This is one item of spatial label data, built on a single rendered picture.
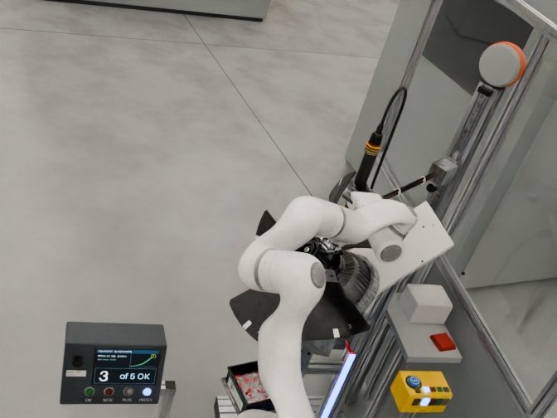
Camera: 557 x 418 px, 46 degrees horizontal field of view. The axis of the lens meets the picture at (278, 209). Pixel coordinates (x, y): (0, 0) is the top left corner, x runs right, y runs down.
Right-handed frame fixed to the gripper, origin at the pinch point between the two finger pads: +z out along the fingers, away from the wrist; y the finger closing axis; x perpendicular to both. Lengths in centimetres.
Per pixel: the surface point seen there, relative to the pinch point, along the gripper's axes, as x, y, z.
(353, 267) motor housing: -37.2, 12.5, 5.2
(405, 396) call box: -51, 21, -40
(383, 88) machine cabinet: -79, 130, 262
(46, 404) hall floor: -156, -88, 38
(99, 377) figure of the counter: -40, -74, -42
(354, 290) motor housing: -42.7, 12.8, -0.8
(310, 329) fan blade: -41.9, -9.0, -20.9
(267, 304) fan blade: -54, -16, 2
